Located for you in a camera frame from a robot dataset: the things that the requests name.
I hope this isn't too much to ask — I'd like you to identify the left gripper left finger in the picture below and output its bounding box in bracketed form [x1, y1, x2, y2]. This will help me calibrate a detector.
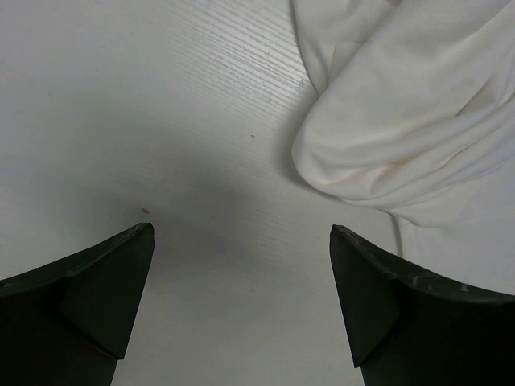
[1, 223, 155, 385]

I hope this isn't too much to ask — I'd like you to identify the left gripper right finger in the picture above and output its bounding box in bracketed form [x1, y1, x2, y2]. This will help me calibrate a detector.
[330, 225, 514, 385]

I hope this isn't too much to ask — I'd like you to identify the white printed t shirt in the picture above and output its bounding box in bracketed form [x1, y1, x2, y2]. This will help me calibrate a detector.
[292, 1, 514, 294]

